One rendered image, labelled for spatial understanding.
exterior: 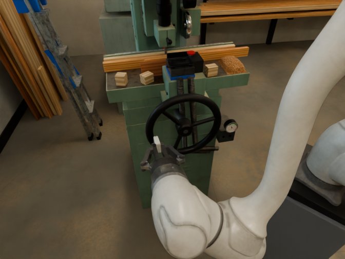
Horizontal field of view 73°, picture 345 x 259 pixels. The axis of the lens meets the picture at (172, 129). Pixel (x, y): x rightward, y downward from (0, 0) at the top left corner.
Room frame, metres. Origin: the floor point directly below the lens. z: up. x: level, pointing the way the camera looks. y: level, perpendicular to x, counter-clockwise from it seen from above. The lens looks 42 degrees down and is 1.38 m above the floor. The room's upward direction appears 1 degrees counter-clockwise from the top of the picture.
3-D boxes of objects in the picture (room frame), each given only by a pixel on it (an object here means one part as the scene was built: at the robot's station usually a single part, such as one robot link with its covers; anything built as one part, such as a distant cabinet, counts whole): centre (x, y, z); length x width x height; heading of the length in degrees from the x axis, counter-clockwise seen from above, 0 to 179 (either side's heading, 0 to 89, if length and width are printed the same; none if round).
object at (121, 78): (0.83, 0.20, 0.92); 0.04 x 0.04 x 0.04; 80
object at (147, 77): (0.84, 0.10, 0.92); 0.04 x 0.03 x 0.04; 131
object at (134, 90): (0.89, -0.03, 0.87); 0.61 x 0.30 x 0.06; 101
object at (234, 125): (0.83, -0.27, 0.65); 0.06 x 0.04 x 0.08; 101
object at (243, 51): (1.00, -0.04, 0.92); 0.67 x 0.02 x 0.04; 101
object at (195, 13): (1.20, -0.10, 1.02); 0.09 x 0.07 x 0.12; 101
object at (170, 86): (0.81, -0.05, 0.91); 0.15 x 0.14 x 0.09; 101
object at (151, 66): (0.90, 0.01, 0.93); 0.24 x 0.01 x 0.06; 101
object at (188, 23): (1.14, -0.08, 1.02); 0.12 x 0.03 x 0.12; 11
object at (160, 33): (1.01, 0.02, 1.03); 0.14 x 0.07 x 0.09; 11
